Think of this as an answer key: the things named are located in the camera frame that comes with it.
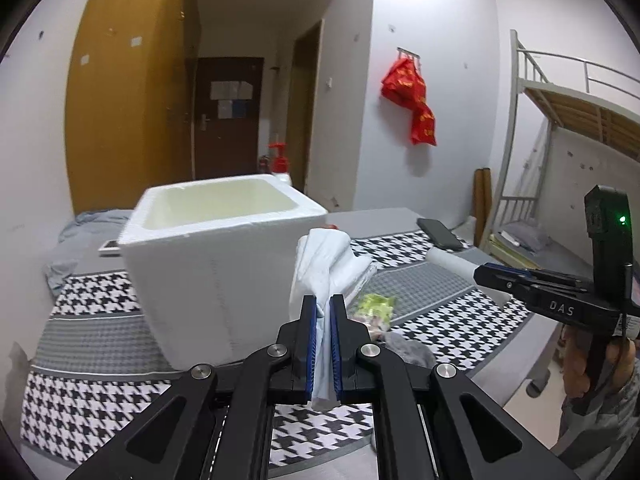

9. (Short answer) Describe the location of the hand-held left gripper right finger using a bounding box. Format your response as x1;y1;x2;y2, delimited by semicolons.
327;292;581;480

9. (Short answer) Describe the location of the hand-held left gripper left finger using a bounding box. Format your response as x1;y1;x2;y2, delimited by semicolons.
65;295;321;480

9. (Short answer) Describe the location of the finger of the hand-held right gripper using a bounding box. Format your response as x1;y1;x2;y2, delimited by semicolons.
473;266;543;303
482;261;591;288

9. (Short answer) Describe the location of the green snack packet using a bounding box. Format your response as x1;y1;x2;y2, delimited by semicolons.
350;294;398;332

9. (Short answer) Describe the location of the white foam roll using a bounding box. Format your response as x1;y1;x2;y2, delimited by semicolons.
427;247;476;279

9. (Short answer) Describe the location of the grey cloth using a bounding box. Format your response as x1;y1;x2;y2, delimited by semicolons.
382;332;437;368

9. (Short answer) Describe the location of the white plastic bag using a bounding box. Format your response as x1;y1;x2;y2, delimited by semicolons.
345;252;378;297

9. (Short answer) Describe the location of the white face mask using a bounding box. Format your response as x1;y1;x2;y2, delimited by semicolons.
290;227;353;408

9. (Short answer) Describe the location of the white foam box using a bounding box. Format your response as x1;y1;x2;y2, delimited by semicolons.
120;174;328;368

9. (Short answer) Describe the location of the person's right forearm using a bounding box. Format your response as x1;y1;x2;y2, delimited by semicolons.
557;360;640;480

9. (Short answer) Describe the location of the person's right hand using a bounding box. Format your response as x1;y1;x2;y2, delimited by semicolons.
562;327;638;413

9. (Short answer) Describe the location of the grey pillow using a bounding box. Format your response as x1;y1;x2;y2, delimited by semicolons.
500;222;551;253

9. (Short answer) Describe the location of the brown wooden board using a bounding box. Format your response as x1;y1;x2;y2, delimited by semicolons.
474;169;493;246

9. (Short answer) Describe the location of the black smartphone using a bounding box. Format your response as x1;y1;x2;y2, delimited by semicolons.
416;218;465;251

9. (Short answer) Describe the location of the metal bunk bed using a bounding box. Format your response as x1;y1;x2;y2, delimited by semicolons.
500;30;640;281

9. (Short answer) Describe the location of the red plastic bag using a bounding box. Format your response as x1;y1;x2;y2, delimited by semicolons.
410;102;437;147
381;57;427;111

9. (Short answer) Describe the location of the white pump bottle red top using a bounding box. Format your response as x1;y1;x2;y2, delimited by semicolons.
267;142;293;186

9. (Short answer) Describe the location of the houndstooth table cloth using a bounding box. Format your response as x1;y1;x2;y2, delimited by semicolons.
20;230;536;480

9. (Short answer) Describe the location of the dark brown entrance door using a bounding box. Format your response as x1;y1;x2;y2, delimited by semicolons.
192;57;264;181

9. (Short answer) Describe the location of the wooden side door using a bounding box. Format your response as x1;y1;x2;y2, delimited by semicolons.
291;20;326;196

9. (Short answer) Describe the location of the light blue blanket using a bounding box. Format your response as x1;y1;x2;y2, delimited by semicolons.
45;209;136;291

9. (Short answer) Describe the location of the wooden wardrobe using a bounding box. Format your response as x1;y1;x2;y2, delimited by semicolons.
65;0;201;216

